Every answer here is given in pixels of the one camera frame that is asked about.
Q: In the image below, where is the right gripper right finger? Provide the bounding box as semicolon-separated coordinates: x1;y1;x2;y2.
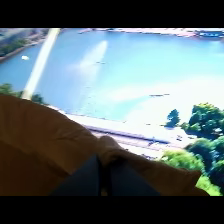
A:
110;158;162;197

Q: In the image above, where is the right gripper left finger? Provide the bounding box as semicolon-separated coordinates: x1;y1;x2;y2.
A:
49;153;103;197

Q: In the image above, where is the brown garment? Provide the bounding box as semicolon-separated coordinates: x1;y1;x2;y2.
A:
0;93;210;197

